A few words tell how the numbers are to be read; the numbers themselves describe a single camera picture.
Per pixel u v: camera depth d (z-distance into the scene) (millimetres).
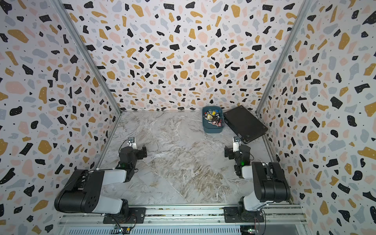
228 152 855
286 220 734
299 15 747
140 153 851
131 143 781
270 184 455
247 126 1074
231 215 731
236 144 841
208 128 1065
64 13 706
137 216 732
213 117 1172
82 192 442
